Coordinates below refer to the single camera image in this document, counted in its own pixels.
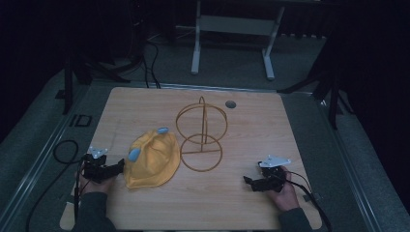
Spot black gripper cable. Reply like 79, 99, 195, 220
284, 170, 334, 232
24, 139, 85, 232

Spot black floor cables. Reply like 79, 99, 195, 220
140, 41, 162, 90

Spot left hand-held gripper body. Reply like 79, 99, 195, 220
81, 146, 114, 185

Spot black tripod stand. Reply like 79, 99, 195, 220
61, 0, 145, 116
276, 47, 355, 131

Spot person's left hand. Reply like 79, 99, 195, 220
76, 162, 118, 195

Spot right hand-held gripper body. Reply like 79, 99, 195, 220
256, 154, 293, 193

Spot white desk frame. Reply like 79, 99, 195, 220
190, 0, 286, 81

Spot golden wire hat stand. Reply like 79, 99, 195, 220
175, 95, 229, 173

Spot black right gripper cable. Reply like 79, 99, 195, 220
284, 170, 334, 232

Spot black floor bracket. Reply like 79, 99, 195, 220
69, 113, 94, 129

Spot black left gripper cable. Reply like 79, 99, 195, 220
24, 139, 85, 232

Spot person's right hand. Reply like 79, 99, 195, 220
266, 165, 302, 213

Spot yellow hat with blue ears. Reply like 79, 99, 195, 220
123, 127, 182, 190

